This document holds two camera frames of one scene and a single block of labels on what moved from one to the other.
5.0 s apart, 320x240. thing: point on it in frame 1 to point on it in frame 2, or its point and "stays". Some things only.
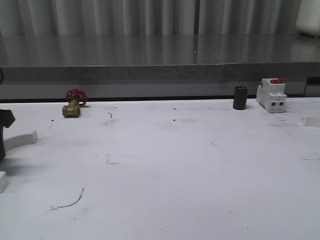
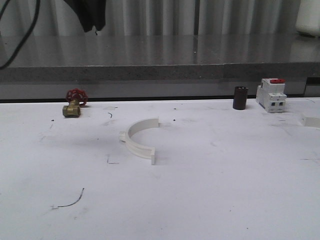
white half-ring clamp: [313, 122] stays
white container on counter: [308, 19] stays
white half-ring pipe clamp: [13, 142] to [142, 151]
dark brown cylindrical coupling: [240, 99] stays
